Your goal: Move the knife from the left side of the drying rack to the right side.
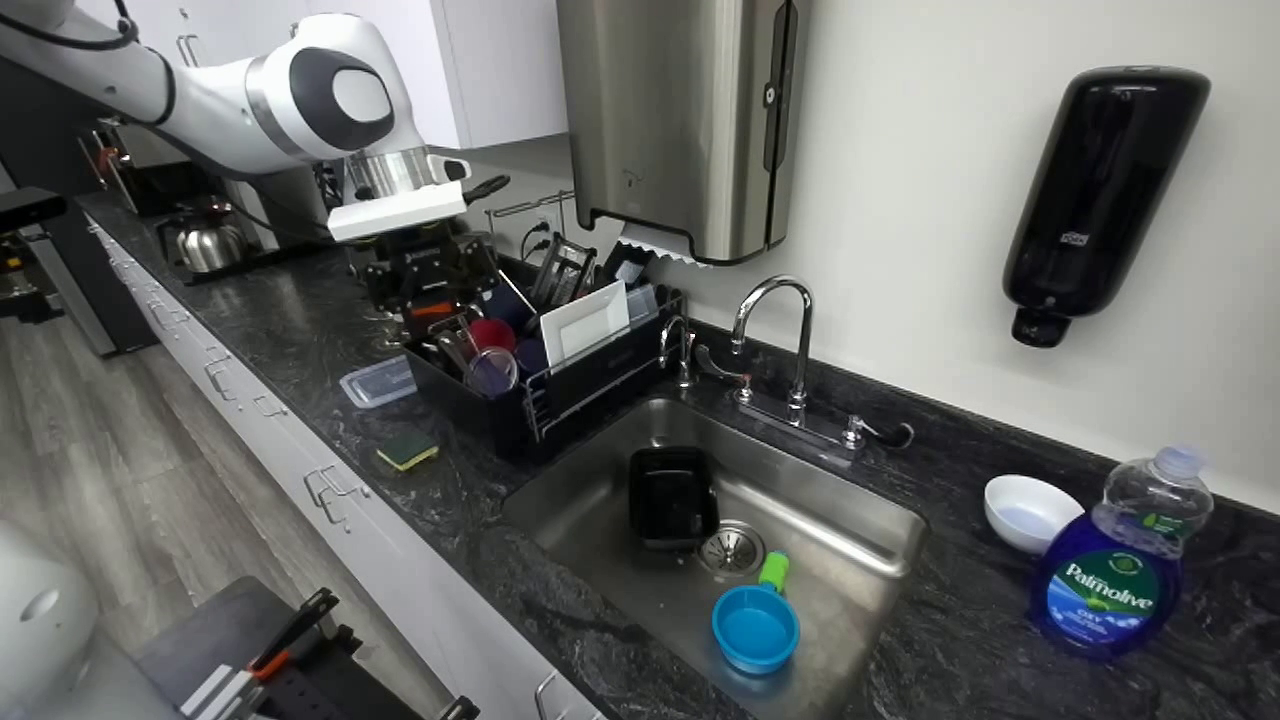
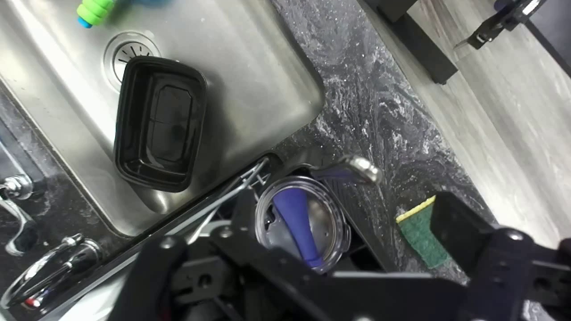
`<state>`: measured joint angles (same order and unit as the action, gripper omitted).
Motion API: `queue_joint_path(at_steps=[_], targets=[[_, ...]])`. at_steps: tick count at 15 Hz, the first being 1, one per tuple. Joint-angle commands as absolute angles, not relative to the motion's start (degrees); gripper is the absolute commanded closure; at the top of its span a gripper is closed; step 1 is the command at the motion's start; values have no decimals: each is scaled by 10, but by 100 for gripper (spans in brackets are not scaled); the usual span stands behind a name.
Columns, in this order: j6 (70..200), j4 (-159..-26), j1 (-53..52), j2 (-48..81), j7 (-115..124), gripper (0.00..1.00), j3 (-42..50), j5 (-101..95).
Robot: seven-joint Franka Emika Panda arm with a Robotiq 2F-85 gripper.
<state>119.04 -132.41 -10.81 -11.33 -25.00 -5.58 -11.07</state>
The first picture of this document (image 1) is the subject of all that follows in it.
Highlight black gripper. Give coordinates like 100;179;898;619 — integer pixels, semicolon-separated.
358;216;499;313

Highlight black dish drying rack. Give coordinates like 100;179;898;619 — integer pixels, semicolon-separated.
396;216;692;467

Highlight red cup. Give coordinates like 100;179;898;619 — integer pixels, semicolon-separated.
465;313;520;358

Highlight clear plastic food container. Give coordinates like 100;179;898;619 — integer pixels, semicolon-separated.
337;352;422;414

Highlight clear drinking glass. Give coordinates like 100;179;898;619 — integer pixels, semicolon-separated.
465;349;523;399

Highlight green yellow sponge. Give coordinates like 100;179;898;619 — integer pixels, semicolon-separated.
372;438;444;478

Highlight silver kettle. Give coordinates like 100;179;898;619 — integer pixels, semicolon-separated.
158;196;257;281

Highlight white upper cabinet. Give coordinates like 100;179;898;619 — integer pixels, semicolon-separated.
131;0;572;151

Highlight white lower cabinets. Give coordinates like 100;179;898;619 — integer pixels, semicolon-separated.
84;216;606;720

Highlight stainless paper towel dispenser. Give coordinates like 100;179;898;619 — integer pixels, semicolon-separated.
558;0;802;269

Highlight black mug in sink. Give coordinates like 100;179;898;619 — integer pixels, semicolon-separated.
624;446;723;552

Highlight black marker pen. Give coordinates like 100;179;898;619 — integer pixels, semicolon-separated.
211;584;346;712

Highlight chrome sink faucet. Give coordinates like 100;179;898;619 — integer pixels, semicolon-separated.
657;274;920;474

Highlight stainless steel sink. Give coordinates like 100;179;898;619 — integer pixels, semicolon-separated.
513;391;930;720

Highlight small white bowl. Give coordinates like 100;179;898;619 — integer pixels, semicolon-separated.
982;474;1090;555

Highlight blue dish soap bottle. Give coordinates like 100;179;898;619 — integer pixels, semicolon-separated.
1028;446;1218;659

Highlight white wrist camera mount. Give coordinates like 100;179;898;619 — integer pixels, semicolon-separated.
324;175;473;248

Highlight orange handled tool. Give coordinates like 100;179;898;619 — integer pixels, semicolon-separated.
234;626;364;720

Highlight blue measuring cup green handle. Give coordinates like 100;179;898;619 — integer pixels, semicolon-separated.
708;548;804;679

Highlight black wall soap dispenser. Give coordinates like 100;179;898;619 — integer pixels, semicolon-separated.
1001;63;1218;352

